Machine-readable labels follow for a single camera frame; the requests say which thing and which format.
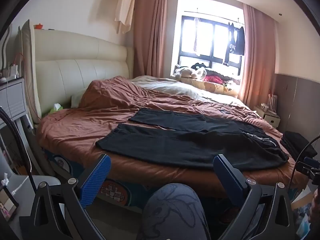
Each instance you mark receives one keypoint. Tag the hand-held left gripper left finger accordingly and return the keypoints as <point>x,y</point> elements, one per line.
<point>96,180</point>

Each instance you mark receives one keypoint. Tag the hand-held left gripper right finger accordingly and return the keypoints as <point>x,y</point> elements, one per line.
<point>226,177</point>

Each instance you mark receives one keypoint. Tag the black pants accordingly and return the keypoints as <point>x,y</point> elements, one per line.
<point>175,145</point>

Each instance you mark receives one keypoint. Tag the blue printed bed skirt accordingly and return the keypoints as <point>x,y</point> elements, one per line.
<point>112,192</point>

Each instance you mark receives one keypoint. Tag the stack of black folded clothes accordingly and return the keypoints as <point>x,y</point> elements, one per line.
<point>297,142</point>

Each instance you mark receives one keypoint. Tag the brown blanket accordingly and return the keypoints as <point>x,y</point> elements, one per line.
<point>87,120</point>

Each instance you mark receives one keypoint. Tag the white nightstand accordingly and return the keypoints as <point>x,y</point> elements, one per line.
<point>271,120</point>

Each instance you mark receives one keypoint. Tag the red striped paper bag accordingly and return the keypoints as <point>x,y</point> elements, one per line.
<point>272,102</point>

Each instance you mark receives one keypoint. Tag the green tissue pack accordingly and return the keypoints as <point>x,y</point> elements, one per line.
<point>55,108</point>

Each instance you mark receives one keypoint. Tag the pale pillow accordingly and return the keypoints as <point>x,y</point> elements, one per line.
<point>78,98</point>

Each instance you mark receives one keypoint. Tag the cartoon print pillow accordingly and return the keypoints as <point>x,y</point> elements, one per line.
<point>215,87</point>

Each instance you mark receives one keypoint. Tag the smartphone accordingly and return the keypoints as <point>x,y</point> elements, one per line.
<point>7,202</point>

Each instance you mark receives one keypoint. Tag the crumpled white tissue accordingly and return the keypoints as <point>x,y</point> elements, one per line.
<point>4,182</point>

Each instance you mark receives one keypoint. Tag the red cloth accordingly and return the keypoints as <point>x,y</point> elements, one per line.
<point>212,78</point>

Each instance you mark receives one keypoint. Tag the beige quilt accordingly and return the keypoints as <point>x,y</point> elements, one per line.
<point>170,87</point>

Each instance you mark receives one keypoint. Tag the plush toy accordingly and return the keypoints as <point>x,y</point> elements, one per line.
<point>190,73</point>

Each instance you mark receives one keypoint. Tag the white drawer cabinet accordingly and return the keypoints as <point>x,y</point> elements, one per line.
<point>12,97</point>

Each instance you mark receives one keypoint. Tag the pink curtain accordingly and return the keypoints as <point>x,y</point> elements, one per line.
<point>152,30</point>
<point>257,55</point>

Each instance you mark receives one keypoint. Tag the cream leather headboard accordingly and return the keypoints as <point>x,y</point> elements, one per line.
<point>75,55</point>

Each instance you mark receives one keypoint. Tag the window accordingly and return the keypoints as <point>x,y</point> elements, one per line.
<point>207,42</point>

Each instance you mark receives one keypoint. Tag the black hanging clothes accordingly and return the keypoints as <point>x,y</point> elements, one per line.
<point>238,40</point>

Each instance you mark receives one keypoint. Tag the orange toy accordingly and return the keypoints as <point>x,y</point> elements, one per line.
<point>38,26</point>

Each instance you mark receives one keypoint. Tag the beige hanging cloth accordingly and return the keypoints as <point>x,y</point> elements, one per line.
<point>125,5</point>

